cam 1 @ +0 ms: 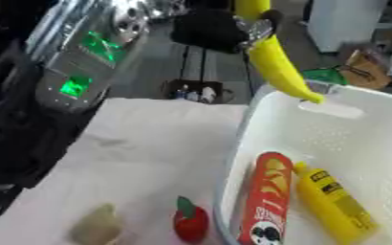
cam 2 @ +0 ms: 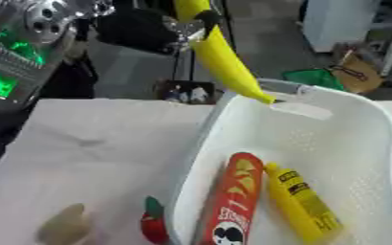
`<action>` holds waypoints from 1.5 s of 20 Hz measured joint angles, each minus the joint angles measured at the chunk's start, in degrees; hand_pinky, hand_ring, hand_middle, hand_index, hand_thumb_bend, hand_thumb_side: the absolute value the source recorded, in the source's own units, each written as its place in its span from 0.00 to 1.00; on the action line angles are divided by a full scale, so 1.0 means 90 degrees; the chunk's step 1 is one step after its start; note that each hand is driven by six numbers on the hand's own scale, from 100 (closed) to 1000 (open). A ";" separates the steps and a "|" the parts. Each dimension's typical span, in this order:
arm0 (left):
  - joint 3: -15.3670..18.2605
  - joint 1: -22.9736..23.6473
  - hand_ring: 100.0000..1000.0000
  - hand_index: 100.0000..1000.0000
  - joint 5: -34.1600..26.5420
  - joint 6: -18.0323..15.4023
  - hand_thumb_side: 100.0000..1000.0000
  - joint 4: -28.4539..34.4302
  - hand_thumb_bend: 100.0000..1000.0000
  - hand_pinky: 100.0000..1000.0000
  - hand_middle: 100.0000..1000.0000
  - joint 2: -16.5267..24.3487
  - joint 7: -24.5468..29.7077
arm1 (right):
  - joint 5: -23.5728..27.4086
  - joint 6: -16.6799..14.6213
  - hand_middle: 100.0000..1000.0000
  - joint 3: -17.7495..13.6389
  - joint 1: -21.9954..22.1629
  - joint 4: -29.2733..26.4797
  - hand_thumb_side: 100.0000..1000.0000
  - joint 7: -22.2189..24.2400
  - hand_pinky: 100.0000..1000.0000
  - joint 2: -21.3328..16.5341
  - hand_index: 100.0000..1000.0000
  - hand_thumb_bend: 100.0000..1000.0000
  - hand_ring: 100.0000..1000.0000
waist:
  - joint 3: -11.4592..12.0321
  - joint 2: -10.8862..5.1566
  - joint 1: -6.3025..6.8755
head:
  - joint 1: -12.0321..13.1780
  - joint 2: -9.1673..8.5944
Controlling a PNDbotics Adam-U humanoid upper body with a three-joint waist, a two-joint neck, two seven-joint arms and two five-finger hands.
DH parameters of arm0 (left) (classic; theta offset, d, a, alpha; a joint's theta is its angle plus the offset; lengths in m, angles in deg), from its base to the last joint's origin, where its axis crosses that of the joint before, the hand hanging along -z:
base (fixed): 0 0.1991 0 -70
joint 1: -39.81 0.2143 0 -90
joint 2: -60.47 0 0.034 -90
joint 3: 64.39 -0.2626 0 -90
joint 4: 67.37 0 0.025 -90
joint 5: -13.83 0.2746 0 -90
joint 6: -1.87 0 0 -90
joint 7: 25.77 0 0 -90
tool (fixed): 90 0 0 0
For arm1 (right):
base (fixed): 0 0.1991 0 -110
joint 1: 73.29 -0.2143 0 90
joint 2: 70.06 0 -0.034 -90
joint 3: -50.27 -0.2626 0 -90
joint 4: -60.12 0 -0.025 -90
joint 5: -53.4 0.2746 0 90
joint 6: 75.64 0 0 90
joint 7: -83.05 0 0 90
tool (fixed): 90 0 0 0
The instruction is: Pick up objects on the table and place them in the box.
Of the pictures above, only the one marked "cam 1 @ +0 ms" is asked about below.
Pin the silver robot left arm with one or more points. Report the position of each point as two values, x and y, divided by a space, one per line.
88 60

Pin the black stand legs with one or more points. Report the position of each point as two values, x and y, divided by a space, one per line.
192 63

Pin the red chips can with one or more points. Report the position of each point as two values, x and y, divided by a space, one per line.
267 197

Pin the yellow mustard bottle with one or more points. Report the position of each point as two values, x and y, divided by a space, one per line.
333 204

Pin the yellow toy banana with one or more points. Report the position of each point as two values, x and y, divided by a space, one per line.
277 67

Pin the tan soft object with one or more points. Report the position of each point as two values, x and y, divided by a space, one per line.
96 226

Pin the green bag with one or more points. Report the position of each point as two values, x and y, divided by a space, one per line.
325 76

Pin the brown cardboard box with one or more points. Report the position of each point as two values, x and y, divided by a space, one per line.
366 71

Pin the white cabinet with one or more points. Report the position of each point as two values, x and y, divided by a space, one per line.
344 22

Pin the red toy apple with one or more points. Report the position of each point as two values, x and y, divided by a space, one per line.
191 223

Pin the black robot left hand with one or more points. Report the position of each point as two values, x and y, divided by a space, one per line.
208 30

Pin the black floor bin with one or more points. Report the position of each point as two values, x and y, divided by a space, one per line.
196 91

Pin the white plastic basket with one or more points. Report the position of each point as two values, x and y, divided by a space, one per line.
339 140

